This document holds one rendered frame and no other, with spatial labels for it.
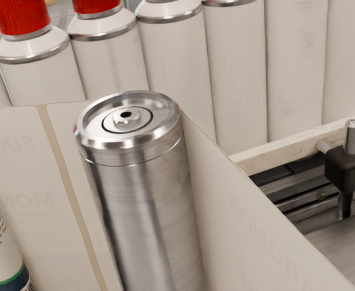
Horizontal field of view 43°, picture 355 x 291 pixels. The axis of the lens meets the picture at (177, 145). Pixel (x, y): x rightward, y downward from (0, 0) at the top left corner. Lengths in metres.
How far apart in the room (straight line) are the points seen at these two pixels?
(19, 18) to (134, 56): 0.08
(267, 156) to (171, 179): 0.25
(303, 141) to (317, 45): 0.08
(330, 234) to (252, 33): 0.16
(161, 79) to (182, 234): 0.20
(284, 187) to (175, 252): 0.25
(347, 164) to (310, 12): 0.12
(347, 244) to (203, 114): 0.15
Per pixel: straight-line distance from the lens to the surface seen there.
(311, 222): 0.45
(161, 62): 0.35
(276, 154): 0.40
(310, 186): 0.43
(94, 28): 0.33
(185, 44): 0.34
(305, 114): 0.41
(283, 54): 0.39
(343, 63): 0.42
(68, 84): 0.33
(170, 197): 0.16
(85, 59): 0.34
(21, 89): 0.33
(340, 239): 0.37
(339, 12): 0.40
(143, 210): 0.16
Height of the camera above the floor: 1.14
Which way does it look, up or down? 34 degrees down
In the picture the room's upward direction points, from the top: 9 degrees counter-clockwise
